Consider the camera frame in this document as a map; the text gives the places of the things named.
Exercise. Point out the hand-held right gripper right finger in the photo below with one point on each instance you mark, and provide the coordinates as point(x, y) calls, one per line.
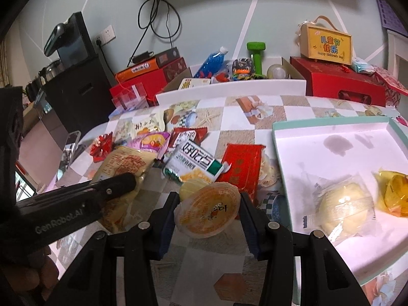
point(251, 229)

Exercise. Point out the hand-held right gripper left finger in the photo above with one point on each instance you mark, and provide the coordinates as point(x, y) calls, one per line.
point(166, 226)

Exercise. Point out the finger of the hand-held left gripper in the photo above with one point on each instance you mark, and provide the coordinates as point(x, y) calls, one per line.
point(116, 185)

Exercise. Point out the yellow pastry packet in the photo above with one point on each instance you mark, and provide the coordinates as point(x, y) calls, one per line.
point(124, 165)

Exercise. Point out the orange jelly cup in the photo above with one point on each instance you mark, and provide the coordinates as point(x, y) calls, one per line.
point(207, 210)

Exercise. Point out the pink snack packet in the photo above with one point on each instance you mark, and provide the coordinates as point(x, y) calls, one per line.
point(149, 142)

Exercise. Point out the red gold-print snack packet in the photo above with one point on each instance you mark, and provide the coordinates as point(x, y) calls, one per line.
point(242, 169)

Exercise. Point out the white black-lettered snack packet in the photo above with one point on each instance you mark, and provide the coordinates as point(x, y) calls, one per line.
point(145, 124)

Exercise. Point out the white green cracker packet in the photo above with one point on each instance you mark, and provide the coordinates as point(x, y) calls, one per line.
point(191, 162)

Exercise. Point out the red white snack packet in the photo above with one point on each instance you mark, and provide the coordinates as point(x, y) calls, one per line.
point(188, 135)

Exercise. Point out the round pastry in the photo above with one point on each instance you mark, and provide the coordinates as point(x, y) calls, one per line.
point(344, 210)

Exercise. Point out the teal white tray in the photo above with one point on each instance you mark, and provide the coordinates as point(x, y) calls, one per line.
point(318, 153)

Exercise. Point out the person's left hand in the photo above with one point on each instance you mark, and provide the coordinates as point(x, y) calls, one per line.
point(40, 272)

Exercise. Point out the small red foil packet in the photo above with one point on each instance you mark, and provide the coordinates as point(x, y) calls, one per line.
point(102, 146)

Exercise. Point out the brown wooden cabinet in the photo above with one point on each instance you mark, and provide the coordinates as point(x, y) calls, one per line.
point(38, 153)

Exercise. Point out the clear plastic box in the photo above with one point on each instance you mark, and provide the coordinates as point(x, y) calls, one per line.
point(130, 100)

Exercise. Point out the black cabinet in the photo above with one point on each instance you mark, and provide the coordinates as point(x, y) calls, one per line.
point(83, 95)

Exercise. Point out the plain red box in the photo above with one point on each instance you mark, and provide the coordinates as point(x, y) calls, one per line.
point(146, 81)

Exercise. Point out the orange box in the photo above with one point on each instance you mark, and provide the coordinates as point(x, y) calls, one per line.
point(137, 69)

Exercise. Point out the yellow card packet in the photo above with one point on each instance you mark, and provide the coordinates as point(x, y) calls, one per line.
point(191, 84)

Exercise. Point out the maroon patterned box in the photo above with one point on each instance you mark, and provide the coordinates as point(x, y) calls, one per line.
point(175, 68)

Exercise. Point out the black power adapter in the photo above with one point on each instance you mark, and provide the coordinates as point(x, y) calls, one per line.
point(143, 56)

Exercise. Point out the steel kettle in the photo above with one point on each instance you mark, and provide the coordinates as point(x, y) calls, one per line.
point(49, 70)

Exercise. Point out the dark flat box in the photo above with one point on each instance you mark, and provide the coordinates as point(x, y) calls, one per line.
point(167, 56)

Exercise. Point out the yellow wrapped snack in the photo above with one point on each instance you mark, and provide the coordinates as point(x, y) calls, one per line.
point(393, 194)

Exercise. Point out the black tea machine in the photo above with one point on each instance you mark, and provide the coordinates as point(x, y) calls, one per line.
point(76, 38)

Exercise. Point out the blue bead bottle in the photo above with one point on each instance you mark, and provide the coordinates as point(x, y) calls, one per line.
point(210, 62)

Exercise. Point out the clear tape roll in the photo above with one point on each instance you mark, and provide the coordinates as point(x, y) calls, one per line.
point(276, 71)

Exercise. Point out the colourful toy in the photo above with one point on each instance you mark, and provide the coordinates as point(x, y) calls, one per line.
point(242, 67)

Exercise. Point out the cardboard box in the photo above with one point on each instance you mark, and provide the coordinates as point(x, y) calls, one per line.
point(293, 70)

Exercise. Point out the large red gift box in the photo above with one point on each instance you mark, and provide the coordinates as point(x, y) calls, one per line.
point(334, 76)

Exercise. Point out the green dumbbell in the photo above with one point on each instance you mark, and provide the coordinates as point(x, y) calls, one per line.
point(258, 46)

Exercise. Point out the blue tissue pack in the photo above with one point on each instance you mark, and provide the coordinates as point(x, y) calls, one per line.
point(361, 65)

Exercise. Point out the red patterned tin box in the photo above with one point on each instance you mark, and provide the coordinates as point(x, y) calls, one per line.
point(393, 86)

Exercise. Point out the white shelf unit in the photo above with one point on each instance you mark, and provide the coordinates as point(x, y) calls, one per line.
point(392, 47)

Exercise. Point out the white wall socket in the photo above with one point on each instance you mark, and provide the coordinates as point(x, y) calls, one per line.
point(106, 33)

